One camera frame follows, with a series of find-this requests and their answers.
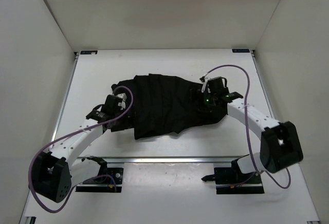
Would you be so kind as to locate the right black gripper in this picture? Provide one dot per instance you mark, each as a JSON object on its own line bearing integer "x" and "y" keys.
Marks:
{"x": 206, "y": 93}

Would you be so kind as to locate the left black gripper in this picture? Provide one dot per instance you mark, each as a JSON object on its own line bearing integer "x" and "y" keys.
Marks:
{"x": 115, "y": 127}

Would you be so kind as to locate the black skirt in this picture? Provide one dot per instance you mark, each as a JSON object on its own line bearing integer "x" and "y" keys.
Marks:
{"x": 161, "y": 105}

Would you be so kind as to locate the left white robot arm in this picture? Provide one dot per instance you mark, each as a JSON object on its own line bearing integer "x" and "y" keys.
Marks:
{"x": 54, "y": 172}

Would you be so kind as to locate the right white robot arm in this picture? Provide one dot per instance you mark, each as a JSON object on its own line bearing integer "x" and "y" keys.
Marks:
{"x": 279, "y": 142}

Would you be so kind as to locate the right blue label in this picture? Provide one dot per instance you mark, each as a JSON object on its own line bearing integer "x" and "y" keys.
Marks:
{"x": 240, "y": 50}

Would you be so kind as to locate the blue label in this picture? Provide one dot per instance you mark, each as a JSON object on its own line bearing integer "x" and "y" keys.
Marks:
{"x": 88, "y": 52}
{"x": 240, "y": 50}

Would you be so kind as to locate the left blue label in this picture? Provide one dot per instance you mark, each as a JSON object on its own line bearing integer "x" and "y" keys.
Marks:
{"x": 88, "y": 52}

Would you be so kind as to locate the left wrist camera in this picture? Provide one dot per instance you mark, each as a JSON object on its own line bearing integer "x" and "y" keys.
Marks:
{"x": 122, "y": 100}

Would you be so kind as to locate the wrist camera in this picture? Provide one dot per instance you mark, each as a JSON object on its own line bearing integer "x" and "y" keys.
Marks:
{"x": 122, "y": 100}
{"x": 205, "y": 81}

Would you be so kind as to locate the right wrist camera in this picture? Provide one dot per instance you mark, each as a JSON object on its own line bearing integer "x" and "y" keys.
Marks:
{"x": 205, "y": 81}

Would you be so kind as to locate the aluminium rail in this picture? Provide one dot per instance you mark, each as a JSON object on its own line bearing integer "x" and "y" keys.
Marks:
{"x": 187, "y": 159}

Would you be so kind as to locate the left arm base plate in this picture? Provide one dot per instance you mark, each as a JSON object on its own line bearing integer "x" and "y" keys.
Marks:
{"x": 111, "y": 183}

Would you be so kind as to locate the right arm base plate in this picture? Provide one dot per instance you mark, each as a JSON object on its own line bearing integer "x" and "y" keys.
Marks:
{"x": 230, "y": 181}

